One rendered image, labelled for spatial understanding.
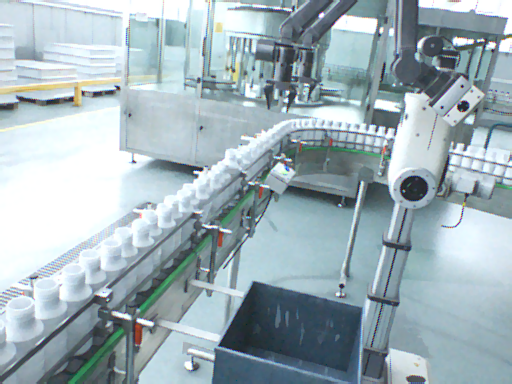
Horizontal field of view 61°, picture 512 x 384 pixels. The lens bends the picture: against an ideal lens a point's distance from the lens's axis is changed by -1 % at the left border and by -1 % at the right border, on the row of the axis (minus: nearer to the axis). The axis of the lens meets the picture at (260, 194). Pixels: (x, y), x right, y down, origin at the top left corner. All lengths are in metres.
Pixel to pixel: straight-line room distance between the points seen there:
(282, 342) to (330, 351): 0.14
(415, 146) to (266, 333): 0.80
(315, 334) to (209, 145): 3.87
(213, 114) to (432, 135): 3.56
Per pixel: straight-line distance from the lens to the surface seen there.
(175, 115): 5.07
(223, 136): 4.90
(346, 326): 1.26
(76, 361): 0.89
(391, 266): 1.81
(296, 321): 1.28
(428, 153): 1.61
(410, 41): 1.43
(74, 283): 0.82
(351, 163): 2.92
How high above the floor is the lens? 1.57
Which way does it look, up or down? 19 degrees down
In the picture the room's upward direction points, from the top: 8 degrees clockwise
